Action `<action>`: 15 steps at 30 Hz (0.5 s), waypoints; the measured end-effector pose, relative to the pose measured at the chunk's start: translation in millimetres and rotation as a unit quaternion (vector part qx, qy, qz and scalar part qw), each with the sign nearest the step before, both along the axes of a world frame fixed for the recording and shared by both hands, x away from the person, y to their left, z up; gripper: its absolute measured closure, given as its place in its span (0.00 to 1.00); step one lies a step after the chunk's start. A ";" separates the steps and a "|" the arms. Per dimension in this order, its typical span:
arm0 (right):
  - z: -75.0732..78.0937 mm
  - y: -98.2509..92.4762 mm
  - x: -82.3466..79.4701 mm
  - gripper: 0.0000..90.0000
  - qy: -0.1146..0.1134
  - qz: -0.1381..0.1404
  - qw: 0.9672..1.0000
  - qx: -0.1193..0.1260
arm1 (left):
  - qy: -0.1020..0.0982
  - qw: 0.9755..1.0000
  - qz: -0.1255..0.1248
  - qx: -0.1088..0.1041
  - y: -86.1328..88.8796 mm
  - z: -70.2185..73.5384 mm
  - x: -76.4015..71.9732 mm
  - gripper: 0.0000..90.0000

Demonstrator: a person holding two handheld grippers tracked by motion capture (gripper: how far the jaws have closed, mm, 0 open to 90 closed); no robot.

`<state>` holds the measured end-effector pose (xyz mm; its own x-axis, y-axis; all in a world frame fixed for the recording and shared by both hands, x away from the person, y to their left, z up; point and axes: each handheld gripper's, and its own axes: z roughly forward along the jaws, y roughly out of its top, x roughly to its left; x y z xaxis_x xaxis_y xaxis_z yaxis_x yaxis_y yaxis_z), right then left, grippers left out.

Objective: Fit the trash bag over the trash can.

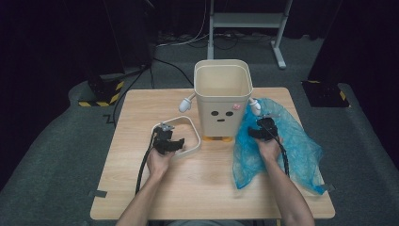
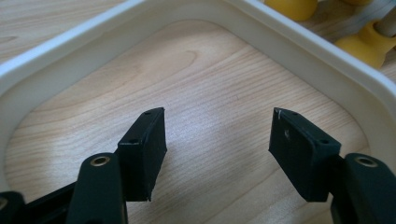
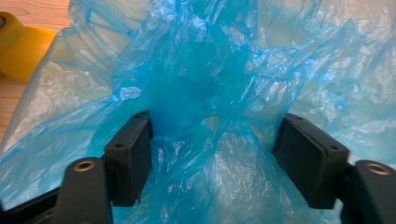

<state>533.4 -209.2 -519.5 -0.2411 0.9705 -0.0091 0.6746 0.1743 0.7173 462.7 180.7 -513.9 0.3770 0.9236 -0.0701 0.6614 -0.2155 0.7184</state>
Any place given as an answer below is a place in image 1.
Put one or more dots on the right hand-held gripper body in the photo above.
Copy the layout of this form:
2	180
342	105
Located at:
268	128

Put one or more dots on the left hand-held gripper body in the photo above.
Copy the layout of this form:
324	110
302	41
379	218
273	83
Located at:
163	138

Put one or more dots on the blue plastic garbage bag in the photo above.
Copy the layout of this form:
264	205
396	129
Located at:
301	147

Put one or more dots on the cream trash bin with face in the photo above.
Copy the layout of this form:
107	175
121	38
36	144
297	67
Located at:
219	94

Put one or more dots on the person's right hand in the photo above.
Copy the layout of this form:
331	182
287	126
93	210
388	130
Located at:
269	150

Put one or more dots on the person's left hand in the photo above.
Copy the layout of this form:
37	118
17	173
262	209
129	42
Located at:
158	164

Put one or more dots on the black base with striped tape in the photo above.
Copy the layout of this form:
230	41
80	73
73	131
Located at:
103	89
326	94

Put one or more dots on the grey tape piece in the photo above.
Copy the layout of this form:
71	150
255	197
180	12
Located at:
98	193
327	187

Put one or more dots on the white metal stand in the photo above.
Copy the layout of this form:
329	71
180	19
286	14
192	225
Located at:
247	20

